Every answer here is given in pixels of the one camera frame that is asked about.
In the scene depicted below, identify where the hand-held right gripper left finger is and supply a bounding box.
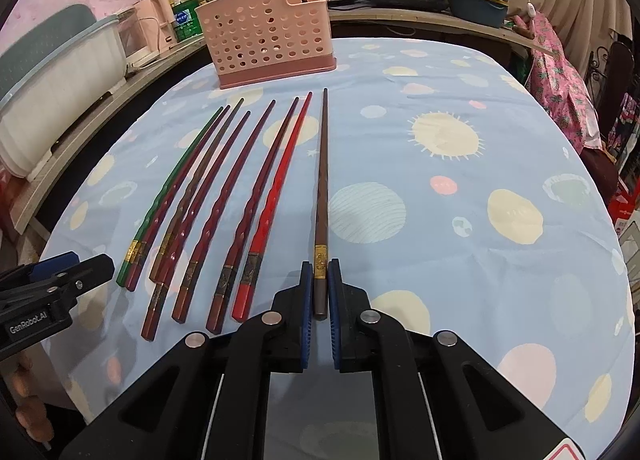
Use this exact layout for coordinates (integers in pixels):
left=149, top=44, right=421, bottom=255
left=57, top=261, right=315, bottom=460

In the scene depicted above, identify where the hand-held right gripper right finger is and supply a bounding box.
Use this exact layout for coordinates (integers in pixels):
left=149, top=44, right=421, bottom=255
left=329, top=261, right=587, bottom=460

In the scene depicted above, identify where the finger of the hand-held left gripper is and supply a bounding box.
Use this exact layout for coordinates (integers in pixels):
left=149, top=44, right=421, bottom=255
left=0, top=251, right=82, bottom=297
left=35, top=253, right=116, bottom=313

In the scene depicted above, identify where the bright red chopstick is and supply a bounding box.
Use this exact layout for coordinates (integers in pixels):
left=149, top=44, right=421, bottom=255
left=231, top=91, right=314, bottom=323

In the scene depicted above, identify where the pink perforated plastic chopstick basket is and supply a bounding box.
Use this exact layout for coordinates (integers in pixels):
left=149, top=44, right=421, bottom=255
left=195, top=0, right=337, bottom=90

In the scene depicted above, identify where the person's left hand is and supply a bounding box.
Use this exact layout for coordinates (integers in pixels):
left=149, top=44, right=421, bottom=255
left=9, top=354, right=55, bottom=442

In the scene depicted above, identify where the white plastic dish rack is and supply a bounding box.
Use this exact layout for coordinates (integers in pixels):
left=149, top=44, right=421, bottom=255
left=0, top=4, right=129, bottom=179

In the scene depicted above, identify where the pink kitchen appliance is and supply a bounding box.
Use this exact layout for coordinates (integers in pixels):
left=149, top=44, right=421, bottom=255
left=131, top=0, right=174, bottom=66

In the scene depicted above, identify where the green label bottle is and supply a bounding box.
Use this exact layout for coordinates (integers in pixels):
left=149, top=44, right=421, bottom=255
left=172, top=0, right=202, bottom=43

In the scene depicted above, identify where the pink floral cloth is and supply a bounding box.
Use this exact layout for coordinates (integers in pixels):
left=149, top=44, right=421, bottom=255
left=527, top=14, right=607, bottom=151

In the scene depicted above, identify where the blue plastic basin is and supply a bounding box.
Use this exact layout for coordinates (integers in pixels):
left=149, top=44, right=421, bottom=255
left=444, top=0, right=509, bottom=29

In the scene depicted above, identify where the dark metal chair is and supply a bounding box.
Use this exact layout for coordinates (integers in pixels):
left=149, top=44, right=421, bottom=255
left=586, top=41, right=637, bottom=181

